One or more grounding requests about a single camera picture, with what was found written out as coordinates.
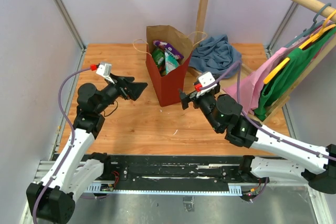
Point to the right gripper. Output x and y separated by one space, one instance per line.
192 96

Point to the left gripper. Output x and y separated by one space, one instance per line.
133 89

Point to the red paper bag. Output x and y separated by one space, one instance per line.
167 87

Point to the teal Fox's candy packet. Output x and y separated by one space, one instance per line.
170 63

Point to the purple snack packet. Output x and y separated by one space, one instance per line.
165 46

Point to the pink shirt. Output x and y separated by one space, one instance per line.
252 85

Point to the green shirt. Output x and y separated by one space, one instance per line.
299 60

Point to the yellow hanger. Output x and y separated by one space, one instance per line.
311 39

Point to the teal hanger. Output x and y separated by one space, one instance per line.
311 29

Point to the green snack packet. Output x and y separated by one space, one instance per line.
158 57

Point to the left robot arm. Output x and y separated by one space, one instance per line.
55 196

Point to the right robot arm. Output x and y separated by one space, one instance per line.
297 160

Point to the blue-grey cloth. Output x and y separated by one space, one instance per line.
214 54

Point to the wooden clothes rack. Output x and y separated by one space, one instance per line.
313 5

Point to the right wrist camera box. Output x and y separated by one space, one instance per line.
205 83

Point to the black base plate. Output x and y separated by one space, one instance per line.
165 173

